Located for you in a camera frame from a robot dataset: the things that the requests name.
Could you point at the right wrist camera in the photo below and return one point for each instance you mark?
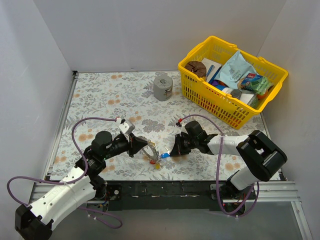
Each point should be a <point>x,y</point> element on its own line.
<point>181,126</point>

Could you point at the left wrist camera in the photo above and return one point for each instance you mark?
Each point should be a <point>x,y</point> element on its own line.
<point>126,127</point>

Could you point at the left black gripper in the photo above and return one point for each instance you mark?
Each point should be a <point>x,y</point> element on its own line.
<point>131,144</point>

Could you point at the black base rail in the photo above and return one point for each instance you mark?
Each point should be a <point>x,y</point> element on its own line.
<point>158,195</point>

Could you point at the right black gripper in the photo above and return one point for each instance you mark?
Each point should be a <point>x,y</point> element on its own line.
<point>183,142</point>

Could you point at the grey toilet paper roll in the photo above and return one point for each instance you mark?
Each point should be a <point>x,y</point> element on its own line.
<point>163,87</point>

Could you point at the light blue chips bag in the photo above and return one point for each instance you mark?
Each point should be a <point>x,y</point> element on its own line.
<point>234,70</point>

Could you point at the grey lid can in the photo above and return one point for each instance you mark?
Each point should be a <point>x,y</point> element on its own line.
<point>236,94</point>

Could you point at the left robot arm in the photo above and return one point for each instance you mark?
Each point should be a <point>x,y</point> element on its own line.
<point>83,183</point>

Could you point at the green sponge pack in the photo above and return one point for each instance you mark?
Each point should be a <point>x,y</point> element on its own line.
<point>255,83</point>

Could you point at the white box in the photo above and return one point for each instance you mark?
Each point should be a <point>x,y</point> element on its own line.
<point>212,69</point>

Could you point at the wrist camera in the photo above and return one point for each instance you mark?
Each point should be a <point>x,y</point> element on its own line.
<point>126,127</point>
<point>181,126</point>

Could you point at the brown round item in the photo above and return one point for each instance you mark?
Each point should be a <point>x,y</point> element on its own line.
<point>196,67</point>

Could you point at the yellow plastic basket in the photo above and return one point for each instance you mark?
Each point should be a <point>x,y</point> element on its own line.
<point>226,108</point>

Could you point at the orange fruit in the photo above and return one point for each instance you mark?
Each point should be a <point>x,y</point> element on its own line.
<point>262,96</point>

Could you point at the floral table mat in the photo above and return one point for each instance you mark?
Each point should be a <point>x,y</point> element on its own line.
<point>98,98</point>

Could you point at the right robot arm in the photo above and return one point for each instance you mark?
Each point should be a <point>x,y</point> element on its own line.
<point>262,157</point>

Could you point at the silver keyring with keys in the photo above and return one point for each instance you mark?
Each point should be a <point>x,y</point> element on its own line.
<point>152,153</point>

